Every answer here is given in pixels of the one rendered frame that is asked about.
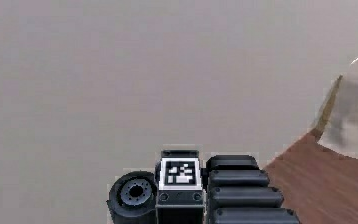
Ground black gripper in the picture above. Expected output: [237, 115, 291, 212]
[106, 170, 159, 224]

